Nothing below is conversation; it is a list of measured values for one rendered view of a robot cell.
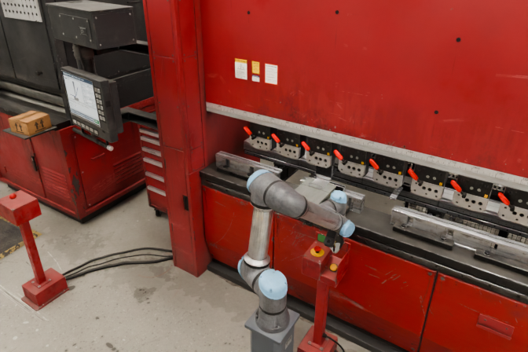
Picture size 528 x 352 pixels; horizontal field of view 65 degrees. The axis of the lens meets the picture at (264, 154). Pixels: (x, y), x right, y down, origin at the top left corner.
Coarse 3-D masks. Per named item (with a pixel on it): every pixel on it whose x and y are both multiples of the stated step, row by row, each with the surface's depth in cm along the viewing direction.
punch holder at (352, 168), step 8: (344, 152) 225; (352, 152) 222; (360, 152) 219; (368, 152) 221; (352, 160) 224; (360, 160) 221; (368, 160) 225; (344, 168) 228; (352, 168) 226; (360, 168) 223; (360, 176) 224
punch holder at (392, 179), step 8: (376, 160) 216; (384, 160) 213; (392, 160) 211; (400, 160) 209; (384, 168) 215; (392, 168) 213; (400, 168) 210; (376, 176) 219; (384, 176) 218; (392, 176) 214; (400, 176) 211; (384, 184) 218; (392, 184) 215; (400, 184) 213
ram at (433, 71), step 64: (256, 0) 220; (320, 0) 201; (384, 0) 185; (448, 0) 171; (512, 0) 159; (320, 64) 214; (384, 64) 195; (448, 64) 180; (512, 64) 167; (320, 128) 228; (384, 128) 207; (448, 128) 190; (512, 128) 175
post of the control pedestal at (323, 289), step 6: (318, 282) 225; (318, 288) 227; (324, 288) 224; (318, 294) 229; (324, 294) 226; (318, 300) 230; (324, 300) 228; (318, 306) 232; (324, 306) 231; (318, 312) 234; (324, 312) 234; (318, 318) 236; (324, 318) 237; (318, 324) 238; (324, 324) 240; (318, 330) 240; (324, 330) 243; (318, 336) 242; (318, 342) 243
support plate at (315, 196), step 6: (306, 180) 244; (312, 180) 245; (300, 186) 238; (306, 186) 238; (330, 186) 238; (300, 192) 232; (306, 192) 232; (312, 192) 232; (318, 192) 232; (324, 192) 232; (330, 192) 233; (306, 198) 227; (312, 198) 227; (318, 198) 227; (324, 198) 228
